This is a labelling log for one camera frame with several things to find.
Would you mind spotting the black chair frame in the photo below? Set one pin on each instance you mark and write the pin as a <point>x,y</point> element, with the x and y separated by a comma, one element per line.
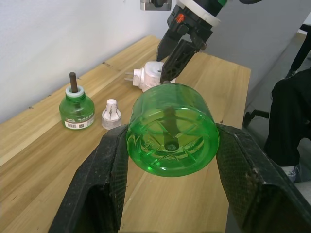
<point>300,55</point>

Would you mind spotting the grey sneaker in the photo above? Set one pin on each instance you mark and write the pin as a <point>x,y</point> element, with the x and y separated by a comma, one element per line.
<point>292,173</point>

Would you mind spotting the person's black trouser leg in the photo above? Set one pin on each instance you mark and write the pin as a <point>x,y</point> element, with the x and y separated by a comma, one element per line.
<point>289,116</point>

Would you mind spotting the green liquid bottle with label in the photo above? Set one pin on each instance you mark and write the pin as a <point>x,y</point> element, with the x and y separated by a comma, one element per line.
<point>75,111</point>

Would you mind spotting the black office chair base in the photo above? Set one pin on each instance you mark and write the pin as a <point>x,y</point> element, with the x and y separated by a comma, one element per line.
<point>255,116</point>

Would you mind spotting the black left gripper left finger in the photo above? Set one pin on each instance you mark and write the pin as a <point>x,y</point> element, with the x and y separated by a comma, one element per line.
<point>97,182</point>

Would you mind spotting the white mosquito repellent heater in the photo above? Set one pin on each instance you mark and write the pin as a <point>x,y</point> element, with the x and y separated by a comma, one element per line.
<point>150,72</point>

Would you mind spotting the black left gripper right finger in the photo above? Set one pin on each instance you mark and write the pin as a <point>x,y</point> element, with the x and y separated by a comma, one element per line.
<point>255,189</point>

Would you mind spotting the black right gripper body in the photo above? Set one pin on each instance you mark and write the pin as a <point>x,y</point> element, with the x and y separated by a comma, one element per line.
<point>189,26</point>

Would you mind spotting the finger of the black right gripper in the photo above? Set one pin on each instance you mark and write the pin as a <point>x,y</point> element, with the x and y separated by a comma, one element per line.
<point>178,60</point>
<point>166,47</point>

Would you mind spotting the white bottle cap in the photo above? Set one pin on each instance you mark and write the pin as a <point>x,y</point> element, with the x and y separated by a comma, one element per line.
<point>111,116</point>

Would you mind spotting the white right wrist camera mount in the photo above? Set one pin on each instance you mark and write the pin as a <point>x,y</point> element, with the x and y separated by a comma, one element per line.
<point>201,12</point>

